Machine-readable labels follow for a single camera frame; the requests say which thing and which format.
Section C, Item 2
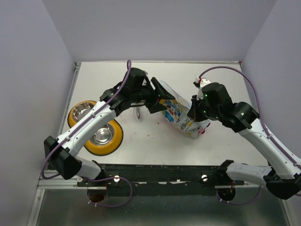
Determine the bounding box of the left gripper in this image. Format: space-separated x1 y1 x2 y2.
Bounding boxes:
131 77 175 114

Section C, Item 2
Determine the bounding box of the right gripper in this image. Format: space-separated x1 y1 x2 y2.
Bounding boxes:
187 93 221 122

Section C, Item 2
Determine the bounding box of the pet food bag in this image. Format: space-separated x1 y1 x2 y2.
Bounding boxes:
159 80 211 138

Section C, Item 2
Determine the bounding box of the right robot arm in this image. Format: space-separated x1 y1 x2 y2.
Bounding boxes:
151 78 301 200

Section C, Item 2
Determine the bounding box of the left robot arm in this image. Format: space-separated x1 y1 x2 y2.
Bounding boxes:
44 62 174 186

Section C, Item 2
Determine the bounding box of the metal food scoop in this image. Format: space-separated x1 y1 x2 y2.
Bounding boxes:
135 106 142 120

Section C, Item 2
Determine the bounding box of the yellow double pet bowl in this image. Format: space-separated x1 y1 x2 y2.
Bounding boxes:
67 100 124 156

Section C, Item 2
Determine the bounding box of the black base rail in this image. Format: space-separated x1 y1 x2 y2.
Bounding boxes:
77 164 244 197

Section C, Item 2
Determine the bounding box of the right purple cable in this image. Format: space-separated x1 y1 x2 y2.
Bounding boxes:
198 65 301 205

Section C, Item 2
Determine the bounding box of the aluminium frame rail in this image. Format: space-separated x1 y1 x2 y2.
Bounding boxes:
37 176 106 190

